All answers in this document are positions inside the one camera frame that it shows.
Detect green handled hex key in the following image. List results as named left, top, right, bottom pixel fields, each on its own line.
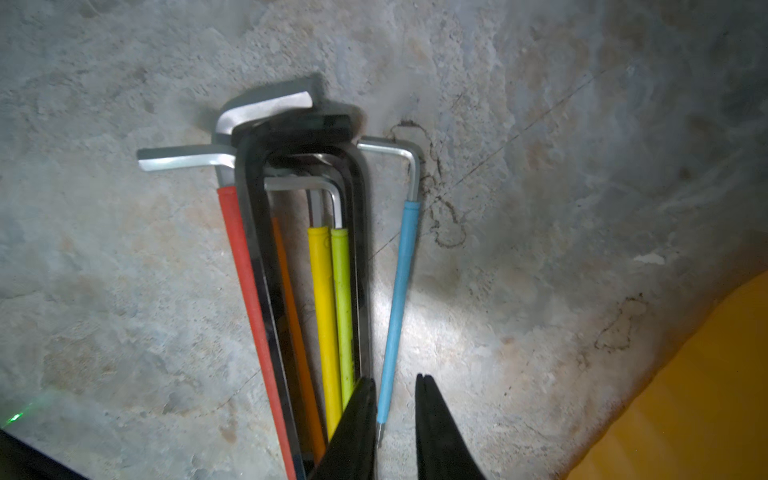
left=265, top=176, right=354, bottom=409

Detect yellow handled hex key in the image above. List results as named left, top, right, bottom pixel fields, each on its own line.
left=307, top=190, right=343, bottom=441

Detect red handled hex key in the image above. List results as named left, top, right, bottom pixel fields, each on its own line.
left=212, top=88, right=297, bottom=479

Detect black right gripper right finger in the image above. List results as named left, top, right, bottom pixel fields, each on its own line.
left=415, top=374, right=485, bottom=480

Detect thin black hex key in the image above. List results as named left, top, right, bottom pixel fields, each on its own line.
left=269, top=143, right=373, bottom=377

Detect large black hex key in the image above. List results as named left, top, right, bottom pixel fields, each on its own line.
left=232, top=115, right=373, bottom=480

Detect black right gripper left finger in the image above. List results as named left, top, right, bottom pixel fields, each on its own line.
left=310, top=377, right=377, bottom=479

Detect orange handled hex key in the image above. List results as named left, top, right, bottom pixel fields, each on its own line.
left=137, top=145, right=326, bottom=479

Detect blue handled hex key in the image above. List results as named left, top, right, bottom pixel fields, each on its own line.
left=357, top=137, right=423, bottom=446

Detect yellow storage tray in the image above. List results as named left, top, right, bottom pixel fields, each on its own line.
left=568, top=274, right=767, bottom=479

